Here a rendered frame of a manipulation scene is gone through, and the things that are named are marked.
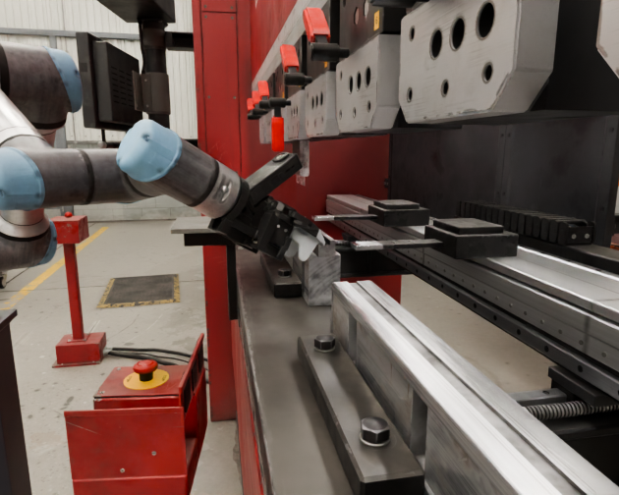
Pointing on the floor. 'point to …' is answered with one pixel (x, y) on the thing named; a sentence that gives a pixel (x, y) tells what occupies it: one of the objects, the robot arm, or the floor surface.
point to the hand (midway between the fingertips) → (319, 237)
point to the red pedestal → (79, 354)
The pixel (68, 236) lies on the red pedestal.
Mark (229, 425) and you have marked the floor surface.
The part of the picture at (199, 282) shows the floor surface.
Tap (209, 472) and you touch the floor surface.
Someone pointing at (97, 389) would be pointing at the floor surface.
